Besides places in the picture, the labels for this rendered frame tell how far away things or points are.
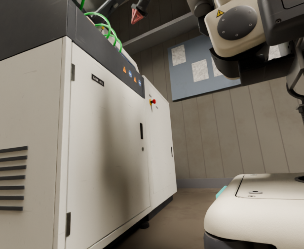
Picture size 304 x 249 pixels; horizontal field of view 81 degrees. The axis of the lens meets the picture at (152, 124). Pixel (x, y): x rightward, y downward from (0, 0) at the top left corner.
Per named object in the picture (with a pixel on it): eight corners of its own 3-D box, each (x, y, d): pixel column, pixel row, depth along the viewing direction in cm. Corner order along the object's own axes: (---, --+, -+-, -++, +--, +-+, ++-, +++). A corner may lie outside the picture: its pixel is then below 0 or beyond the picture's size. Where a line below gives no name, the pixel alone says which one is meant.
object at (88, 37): (75, 42, 64) (76, 5, 67) (65, 46, 65) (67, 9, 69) (143, 97, 121) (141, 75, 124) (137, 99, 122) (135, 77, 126)
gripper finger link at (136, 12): (131, 24, 117) (139, 11, 114) (137, 28, 113) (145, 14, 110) (124, 18, 111) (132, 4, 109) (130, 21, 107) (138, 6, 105)
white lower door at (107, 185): (65, 265, 47) (73, 40, 62) (59, 264, 48) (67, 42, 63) (151, 206, 107) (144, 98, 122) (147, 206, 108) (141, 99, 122)
